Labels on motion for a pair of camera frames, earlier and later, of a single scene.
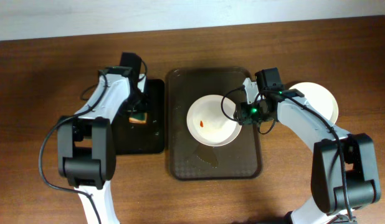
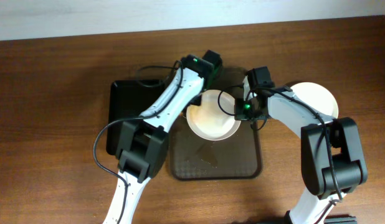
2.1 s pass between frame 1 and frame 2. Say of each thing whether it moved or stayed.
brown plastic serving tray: stayed
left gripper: moved
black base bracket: stayed
